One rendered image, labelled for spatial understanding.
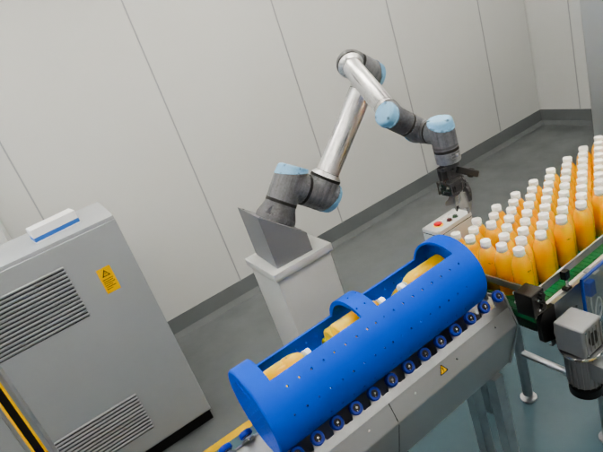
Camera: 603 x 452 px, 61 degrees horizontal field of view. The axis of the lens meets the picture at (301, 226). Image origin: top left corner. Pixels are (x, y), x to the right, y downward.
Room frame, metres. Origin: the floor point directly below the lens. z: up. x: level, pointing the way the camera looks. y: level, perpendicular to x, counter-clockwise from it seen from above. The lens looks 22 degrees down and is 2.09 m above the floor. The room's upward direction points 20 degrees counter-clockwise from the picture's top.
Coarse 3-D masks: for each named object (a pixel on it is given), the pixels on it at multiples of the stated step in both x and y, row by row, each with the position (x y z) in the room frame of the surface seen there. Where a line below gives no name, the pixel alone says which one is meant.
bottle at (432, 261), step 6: (432, 258) 1.63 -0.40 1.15; (438, 258) 1.62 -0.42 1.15; (420, 264) 1.63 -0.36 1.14; (426, 264) 1.61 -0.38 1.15; (432, 264) 1.61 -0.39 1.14; (414, 270) 1.60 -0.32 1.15; (420, 270) 1.59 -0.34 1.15; (426, 270) 1.59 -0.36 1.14; (408, 276) 1.58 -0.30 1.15; (414, 276) 1.57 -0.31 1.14; (402, 282) 1.57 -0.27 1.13; (408, 282) 1.56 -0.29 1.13
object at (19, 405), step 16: (0, 368) 1.31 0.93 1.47; (0, 384) 1.27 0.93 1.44; (0, 400) 1.26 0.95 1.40; (16, 400) 1.28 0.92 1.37; (0, 416) 1.26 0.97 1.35; (16, 416) 1.27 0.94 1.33; (32, 416) 1.30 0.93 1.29; (16, 432) 1.26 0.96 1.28; (32, 432) 1.27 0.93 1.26; (32, 448) 1.26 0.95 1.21; (48, 448) 1.28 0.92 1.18
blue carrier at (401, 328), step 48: (432, 240) 1.61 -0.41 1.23; (384, 288) 1.63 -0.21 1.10; (432, 288) 1.41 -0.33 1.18; (480, 288) 1.46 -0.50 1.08; (336, 336) 1.29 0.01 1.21; (384, 336) 1.30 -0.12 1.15; (432, 336) 1.38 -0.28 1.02; (240, 384) 1.21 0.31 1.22; (288, 384) 1.18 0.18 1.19; (336, 384) 1.20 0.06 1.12; (288, 432) 1.12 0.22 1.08
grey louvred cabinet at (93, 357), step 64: (0, 256) 2.62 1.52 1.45; (64, 256) 2.52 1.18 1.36; (128, 256) 2.63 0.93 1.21; (0, 320) 2.36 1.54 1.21; (64, 320) 2.46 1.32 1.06; (128, 320) 2.57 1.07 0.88; (64, 384) 2.39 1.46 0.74; (128, 384) 2.50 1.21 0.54; (192, 384) 2.63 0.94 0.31; (0, 448) 2.23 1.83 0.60; (64, 448) 2.33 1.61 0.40; (128, 448) 2.44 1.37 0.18
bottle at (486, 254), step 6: (480, 246) 1.71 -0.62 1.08; (492, 246) 1.70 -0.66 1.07; (480, 252) 1.70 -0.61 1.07; (486, 252) 1.68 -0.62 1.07; (492, 252) 1.68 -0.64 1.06; (480, 258) 1.70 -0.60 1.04; (486, 258) 1.68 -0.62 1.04; (492, 258) 1.67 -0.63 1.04; (480, 264) 1.70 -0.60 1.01; (486, 264) 1.68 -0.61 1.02; (492, 264) 1.67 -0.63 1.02; (486, 270) 1.68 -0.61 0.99; (492, 270) 1.67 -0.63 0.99; (492, 288) 1.68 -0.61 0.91; (498, 288) 1.67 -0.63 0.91
